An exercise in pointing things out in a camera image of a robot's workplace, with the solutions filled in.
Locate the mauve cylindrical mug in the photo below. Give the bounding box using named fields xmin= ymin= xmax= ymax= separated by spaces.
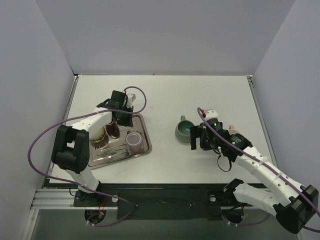
xmin=125 ymin=132 xmax=144 ymax=155

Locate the teal glazed mug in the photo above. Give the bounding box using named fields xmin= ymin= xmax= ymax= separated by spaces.
xmin=175 ymin=115 xmax=195 ymax=144

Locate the purple cable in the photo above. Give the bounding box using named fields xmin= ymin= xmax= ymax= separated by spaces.
xmin=26 ymin=86 xmax=147 ymax=228
xmin=197 ymin=106 xmax=320 ymax=232

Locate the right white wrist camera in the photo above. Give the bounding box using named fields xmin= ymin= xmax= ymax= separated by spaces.
xmin=204 ymin=109 xmax=219 ymax=125

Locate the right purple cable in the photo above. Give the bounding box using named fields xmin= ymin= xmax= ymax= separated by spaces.
xmin=197 ymin=106 xmax=320 ymax=232

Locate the stainless steel tray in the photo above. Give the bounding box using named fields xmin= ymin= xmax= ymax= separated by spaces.
xmin=88 ymin=114 xmax=152 ymax=169

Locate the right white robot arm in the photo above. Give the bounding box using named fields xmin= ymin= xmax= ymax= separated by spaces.
xmin=190 ymin=118 xmax=319 ymax=234

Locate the small brown mug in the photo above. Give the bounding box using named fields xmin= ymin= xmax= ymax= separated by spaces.
xmin=105 ymin=121 xmax=120 ymax=139

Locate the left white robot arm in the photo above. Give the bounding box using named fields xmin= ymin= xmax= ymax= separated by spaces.
xmin=51 ymin=90 xmax=136 ymax=206

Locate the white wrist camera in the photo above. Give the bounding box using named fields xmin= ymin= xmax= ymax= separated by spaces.
xmin=125 ymin=93 xmax=136 ymax=108
xmin=204 ymin=109 xmax=219 ymax=125

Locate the pink faceted mug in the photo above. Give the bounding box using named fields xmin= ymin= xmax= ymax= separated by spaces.
xmin=228 ymin=125 xmax=238 ymax=135

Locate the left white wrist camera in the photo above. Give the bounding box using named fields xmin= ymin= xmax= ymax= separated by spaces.
xmin=125 ymin=93 xmax=136 ymax=108

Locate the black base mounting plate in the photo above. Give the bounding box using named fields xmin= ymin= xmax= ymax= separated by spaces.
xmin=44 ymin=181 xmax=245 ymax=222

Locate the cream beige mug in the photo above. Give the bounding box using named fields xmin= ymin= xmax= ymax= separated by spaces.
xmin=89 ymin=126 xmax=109 ymax=149

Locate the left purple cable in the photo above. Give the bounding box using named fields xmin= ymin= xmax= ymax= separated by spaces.
xmin=26 ymin=86 xmax=147 ymax=228

